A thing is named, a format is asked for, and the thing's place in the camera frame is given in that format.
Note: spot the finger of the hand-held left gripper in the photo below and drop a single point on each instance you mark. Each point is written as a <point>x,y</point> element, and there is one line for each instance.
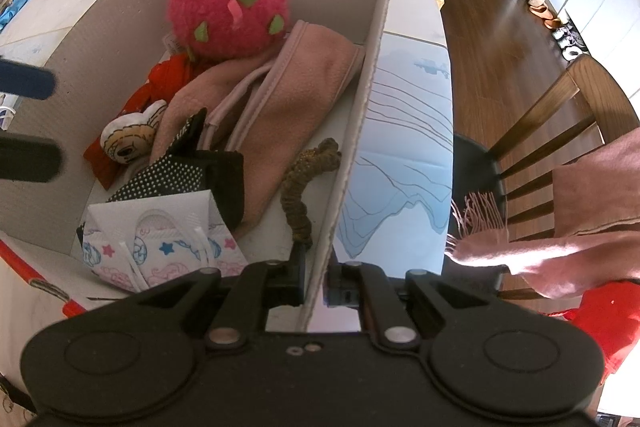
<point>27,157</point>
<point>25,79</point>

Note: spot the small cream plush doll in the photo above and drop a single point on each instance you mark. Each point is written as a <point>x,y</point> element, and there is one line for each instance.
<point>127,142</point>

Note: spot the brown wooden chair with cushion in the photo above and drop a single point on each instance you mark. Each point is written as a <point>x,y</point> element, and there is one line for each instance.
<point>575,92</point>

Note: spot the red cloth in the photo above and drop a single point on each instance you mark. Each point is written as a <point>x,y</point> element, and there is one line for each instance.
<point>165,74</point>

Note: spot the black polka dot cloth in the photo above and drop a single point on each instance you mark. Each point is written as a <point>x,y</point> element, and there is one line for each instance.
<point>170,177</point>

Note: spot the blue rubber gloves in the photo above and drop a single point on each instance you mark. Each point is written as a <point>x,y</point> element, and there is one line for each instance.
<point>15,9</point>

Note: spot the white printed face mask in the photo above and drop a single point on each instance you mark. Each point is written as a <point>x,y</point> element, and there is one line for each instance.
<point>165,227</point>

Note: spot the bright red garment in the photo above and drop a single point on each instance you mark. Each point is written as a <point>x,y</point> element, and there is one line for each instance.
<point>610,327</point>

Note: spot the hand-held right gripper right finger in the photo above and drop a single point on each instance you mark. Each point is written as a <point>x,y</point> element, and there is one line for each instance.
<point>340,292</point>

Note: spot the pink strawberry plush hat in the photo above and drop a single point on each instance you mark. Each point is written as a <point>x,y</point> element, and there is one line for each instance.
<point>220,7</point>

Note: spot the pink fringed scarf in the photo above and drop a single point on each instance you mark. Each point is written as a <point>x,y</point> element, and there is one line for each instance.
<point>600,187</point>

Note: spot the pink fleece cloth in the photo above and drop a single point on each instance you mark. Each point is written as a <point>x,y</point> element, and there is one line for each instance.
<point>300,107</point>

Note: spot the light blue printed table mat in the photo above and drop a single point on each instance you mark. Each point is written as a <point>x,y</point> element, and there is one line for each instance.
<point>410,132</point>

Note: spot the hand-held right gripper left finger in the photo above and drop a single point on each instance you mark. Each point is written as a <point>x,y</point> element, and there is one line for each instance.
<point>298,274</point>

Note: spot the orange slippers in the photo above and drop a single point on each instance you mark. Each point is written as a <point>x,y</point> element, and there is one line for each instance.
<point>545,12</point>

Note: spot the red and white cardboard box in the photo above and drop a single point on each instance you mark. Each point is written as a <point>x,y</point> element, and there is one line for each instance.
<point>90,57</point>

